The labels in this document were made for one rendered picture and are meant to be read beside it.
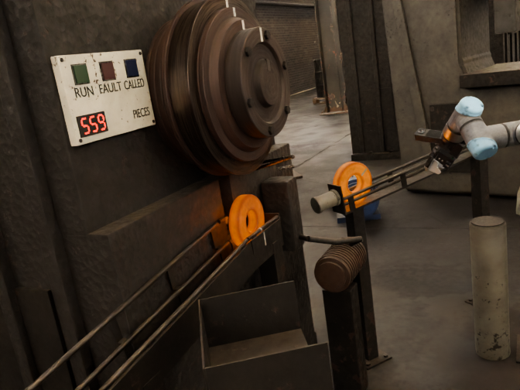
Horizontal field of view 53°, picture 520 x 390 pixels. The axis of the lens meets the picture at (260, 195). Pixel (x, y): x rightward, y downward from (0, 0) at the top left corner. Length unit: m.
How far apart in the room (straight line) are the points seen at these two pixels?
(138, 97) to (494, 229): 1.26
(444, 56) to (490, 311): 2.29
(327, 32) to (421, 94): 6.40
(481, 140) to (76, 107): 1.14
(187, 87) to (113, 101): 0.17
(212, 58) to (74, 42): 0.31
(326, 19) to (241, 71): 9.08
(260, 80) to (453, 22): 2.72
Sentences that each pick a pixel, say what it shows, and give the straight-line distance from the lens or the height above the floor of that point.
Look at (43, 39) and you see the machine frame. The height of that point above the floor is 1.27.
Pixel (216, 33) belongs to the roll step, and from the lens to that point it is 1.32.
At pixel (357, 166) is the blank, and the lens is 1.88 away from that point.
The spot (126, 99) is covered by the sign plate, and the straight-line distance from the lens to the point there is 1.25.
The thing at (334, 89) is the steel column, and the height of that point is 0.45.
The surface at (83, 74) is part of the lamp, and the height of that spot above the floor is 1.20.
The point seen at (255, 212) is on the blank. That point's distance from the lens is 1.51.
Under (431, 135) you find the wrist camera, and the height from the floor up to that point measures 0.85.
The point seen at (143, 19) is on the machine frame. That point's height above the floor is 1.31.
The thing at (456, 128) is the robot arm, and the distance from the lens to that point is 1.78.
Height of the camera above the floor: 1.17
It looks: 14 degrees down
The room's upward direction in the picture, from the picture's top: 9 degrees counter-clockwise
